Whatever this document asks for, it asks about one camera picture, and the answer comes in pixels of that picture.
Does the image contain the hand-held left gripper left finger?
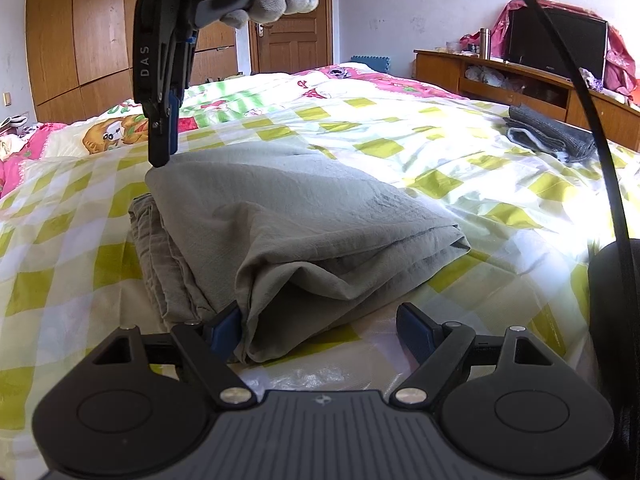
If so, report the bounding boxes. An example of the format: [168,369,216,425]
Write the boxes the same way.
[91,301,257,409]

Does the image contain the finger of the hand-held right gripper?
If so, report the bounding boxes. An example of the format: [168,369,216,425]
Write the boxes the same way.
[173,0,200,111]
[132,0,181,169]

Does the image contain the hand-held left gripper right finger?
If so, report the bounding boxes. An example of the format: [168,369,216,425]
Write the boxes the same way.
[390,302,552,407]

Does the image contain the grey pants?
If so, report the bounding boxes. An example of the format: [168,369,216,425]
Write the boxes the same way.
[128,141,472,365]

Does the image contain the wooden door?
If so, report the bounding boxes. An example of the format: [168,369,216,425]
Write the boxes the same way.
[249,0,334,75]

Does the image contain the wooden wardrobe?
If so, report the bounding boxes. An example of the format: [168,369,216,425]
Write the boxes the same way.
[25,0,239,126]

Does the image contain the blue foam mat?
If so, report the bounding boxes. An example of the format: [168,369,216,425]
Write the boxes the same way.
[350,55,394,77]

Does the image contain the printed checkered blanket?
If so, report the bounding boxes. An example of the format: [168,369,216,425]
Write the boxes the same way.
[0,62,640,480]

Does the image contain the white plastic bags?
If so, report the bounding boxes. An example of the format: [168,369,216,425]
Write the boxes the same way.
[465,65,517,92]

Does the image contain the black round object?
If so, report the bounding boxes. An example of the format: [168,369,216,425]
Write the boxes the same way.
[587,237,640,480]

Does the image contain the folded dark grey cloth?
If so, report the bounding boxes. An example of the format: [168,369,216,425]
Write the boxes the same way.
[502,104,599,164]

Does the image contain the black television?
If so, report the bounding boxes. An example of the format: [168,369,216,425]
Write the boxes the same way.
[506,7,609,81]

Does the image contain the wooden cabinet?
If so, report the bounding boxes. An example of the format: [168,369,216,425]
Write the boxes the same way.
[413,49,640,154]

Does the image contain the pink cloth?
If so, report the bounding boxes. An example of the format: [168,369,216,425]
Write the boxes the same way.
[459,0,640,109]

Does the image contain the black cable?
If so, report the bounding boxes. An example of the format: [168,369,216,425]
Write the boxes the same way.
[482,0,632,247]

